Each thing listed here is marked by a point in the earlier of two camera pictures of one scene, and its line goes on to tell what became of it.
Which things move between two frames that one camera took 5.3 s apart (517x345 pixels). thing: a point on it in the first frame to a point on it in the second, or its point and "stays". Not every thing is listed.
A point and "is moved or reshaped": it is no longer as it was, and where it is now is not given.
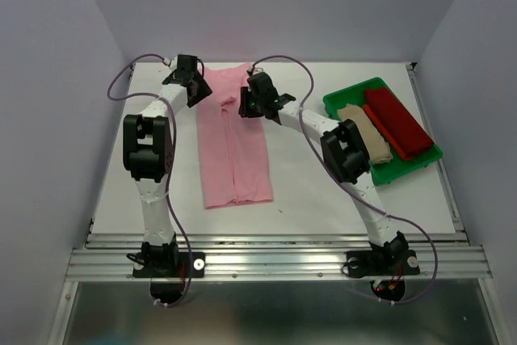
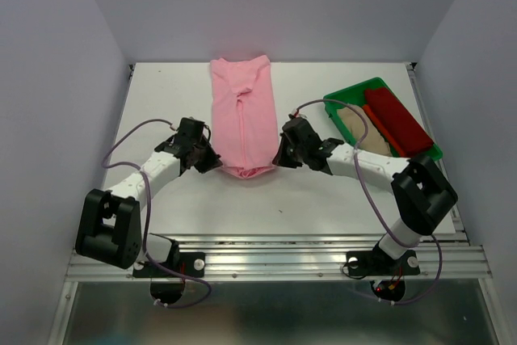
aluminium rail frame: x=451 y=255 stays
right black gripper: x=244 y=108 to x=280 y=157
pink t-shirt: x=234 y=150 is moved or reshaped
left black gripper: x=204 y=90 to x=212 y=160
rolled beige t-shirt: x=379 y=150 stays
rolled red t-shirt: x=399 y=121 stays
